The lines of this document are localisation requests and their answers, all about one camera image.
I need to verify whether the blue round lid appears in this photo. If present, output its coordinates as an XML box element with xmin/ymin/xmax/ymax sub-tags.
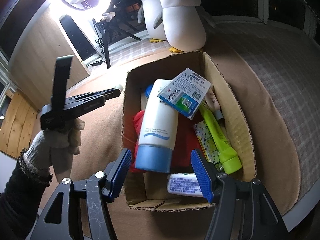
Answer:
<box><xmin>144</xmin><ymin>84</ymin><xmax>153</xmax><ymax>99</ymax></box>

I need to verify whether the white tube blue cap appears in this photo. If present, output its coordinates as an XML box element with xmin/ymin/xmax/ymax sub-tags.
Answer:
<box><xmin>135</xmin><ymin>79</ymin><xmax>178</xmax><ymax>173</ymax></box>

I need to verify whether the blue white blister card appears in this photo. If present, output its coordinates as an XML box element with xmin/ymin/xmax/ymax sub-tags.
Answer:
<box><xmin>158</xmin><ymin>68</ymin><xmax>212</xmax><ymax>120</ymax></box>

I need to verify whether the patterned lighter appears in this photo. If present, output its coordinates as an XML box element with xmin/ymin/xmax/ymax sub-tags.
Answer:
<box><xmin>194</xmin><ymin>121</ymin><xmax>220</xmax><ymax>164</ymax></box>

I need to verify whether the left dark sleeve forearm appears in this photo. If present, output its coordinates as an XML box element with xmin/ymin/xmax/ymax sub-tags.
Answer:
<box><xmin>1</xmin><ymin>148</ymin><xmax>53</xmax><ymax>239</ymax></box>

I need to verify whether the left gloved hand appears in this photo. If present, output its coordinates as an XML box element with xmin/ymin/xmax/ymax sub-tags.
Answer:
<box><xmin>23</xmin><ymin>118</ymin><xmax>85</xmax><ymax>182</ymax></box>

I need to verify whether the green tube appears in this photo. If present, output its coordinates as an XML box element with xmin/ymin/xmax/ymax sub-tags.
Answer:
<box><xmin>199</xmin><ymin>103</ymin><xmax>242</xmax><ymax>174</ymax></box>

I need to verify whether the white wet wipes pack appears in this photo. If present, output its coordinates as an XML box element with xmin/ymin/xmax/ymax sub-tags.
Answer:
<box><xmin>167</xmin><ymin>173</ymin><xmax>203</xmax><ymax>197</ymax></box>

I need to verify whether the black tripod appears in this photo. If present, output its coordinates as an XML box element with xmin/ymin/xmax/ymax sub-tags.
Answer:
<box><xmin>92</xmin><ymin>18</ymin><xmax>142</xmax><ymax>69</ymax></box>

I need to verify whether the red mesh object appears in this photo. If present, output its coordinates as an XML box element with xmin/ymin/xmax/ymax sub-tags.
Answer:
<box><xmin>129</xmin><ymin>110</ymin><xmax>203</xmax><ymax>173</ymax></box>

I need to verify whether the pink small bottle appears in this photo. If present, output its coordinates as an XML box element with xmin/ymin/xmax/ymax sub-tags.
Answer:
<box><xmin>204</xmin><ymin>87</ymin><xmax>224</xmax><ymax>121</ymax></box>

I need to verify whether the large penguin plush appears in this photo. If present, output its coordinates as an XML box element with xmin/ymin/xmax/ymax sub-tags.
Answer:
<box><xmin>138</xmin><ymin>0</ymin><xmax>167</xmax><ymax>42</ymax></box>

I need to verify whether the small penguin plush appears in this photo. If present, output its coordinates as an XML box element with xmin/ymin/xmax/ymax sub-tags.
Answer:
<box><xmin>153</xmin><ymin>0</ymin><xmax>210</xmax><ymax>53</ymax></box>

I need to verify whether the black inline cable switch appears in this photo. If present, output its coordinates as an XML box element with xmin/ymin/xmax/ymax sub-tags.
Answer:
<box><xmin>92</xmin><ymin>60</ymin><xmax>103</xmax><ymax>66</ymax></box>

